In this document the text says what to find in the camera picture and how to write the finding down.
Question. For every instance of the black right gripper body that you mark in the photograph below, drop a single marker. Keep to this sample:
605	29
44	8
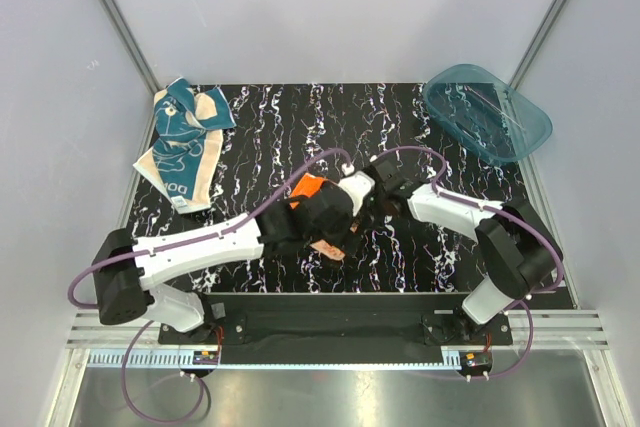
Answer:
375	205

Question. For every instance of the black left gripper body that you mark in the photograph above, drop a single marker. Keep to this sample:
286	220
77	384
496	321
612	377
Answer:
341	235

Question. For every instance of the orange Doraemon towel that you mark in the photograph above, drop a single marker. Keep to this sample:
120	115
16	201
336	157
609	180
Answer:
307	187

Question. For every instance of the teal Doraemon towel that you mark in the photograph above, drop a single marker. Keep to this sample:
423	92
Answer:
190	128

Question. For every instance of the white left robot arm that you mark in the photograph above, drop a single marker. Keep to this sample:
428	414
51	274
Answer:
131	276

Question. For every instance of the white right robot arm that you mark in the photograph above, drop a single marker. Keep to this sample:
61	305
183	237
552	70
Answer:
518	251

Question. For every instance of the teal transparent plastic bin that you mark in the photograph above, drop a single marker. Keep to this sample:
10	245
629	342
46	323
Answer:
488	117

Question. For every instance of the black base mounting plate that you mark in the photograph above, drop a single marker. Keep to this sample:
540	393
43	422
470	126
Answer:
330	319

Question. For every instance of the right small controller board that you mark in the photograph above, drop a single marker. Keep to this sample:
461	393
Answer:
476	363

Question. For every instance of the small controller board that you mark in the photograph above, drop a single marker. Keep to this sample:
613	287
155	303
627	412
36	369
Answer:
206	357
476	363

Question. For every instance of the left small controller board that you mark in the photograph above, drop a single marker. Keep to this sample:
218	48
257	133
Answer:
206	357

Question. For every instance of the aluminium front rail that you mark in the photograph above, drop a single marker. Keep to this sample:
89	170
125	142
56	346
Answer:
137	347

